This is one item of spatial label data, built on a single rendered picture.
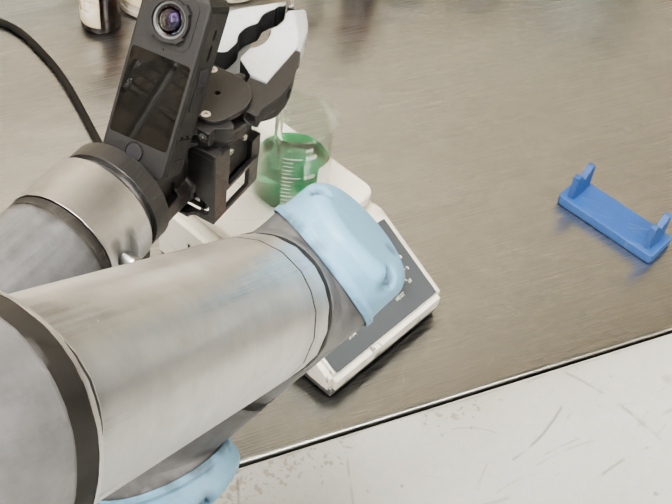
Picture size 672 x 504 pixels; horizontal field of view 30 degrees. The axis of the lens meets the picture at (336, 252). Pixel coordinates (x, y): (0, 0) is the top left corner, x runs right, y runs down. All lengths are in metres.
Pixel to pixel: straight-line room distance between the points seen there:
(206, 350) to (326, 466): 0.48
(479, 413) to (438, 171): 0.26
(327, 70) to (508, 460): 0.45
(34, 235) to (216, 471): 0.16
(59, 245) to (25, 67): 0.54
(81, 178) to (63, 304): 0.32
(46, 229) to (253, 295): 0.20
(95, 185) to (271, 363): 0.22
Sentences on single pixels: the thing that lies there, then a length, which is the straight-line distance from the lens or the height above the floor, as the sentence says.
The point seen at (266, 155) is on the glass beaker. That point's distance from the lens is 0.93.
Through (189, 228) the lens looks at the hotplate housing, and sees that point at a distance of 0.98.
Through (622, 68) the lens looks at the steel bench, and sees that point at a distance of 1.29.
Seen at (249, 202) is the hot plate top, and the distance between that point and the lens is 0.97.
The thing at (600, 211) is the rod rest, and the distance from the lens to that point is 1.13.
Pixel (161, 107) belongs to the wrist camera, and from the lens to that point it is 0.74.
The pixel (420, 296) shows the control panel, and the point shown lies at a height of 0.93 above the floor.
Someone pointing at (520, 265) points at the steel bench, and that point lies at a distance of 1.08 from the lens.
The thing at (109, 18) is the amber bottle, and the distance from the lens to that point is 1.24.
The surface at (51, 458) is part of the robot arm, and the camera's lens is 0.34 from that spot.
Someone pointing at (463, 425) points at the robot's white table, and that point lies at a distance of 0.97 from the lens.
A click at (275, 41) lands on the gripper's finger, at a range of 0.83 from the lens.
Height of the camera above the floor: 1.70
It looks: 49 degrees down
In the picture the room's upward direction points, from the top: 7 degrees clockwise
